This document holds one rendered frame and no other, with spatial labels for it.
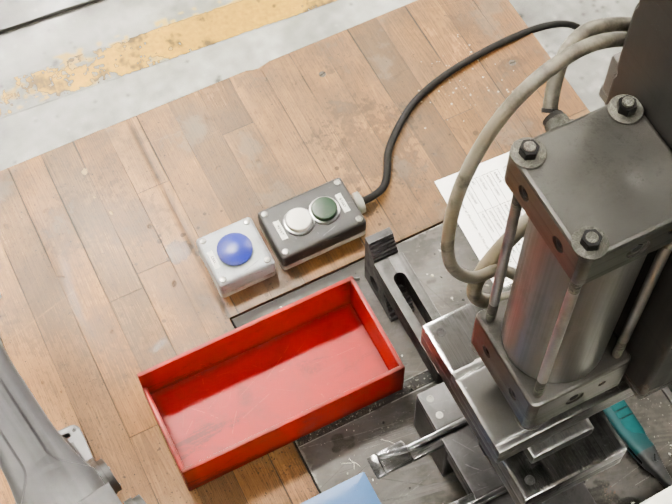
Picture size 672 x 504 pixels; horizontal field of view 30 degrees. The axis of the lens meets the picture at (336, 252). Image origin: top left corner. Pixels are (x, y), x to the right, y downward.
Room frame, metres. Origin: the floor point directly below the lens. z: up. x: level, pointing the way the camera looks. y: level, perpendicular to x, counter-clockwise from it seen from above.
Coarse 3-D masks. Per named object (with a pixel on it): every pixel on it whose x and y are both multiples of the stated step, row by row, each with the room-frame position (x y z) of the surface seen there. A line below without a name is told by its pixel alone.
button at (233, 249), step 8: (224, 240) 0.67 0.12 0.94; (232, 240) 0.67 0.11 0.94; (240, 240) 0.67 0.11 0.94; (248, 240) 0.67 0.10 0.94; (224, 248) 0.66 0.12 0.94; (232, 248) 0.66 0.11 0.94; (240, 248) 0.66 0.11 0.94; (248, 248) 0.66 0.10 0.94; (224, 256) 0.65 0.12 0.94; (232, 256) 0.65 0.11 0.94; (240, 256) 0.65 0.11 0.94; (248, 256) 0.65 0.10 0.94; (232, 264) 0.64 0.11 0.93; (240, 264) 0.64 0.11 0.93
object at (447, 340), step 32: (448, 320) 0.47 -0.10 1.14; (448, 352) 0.44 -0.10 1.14; (448, 384) 0.42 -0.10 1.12; (480, 384) 0.39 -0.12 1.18; (480, 416) 0.36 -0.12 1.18; (512, 416) 0.36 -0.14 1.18; (576, 416) 0.36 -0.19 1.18; (512, 448) 0.34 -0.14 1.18; (544, 448) 0.34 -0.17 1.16; (576, 448) 0.35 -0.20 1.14; (608, 448) 0.35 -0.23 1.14; (512, 480) 0.32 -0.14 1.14; (544, 480) 0.32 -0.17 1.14; (576, 480) 0.33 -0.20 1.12
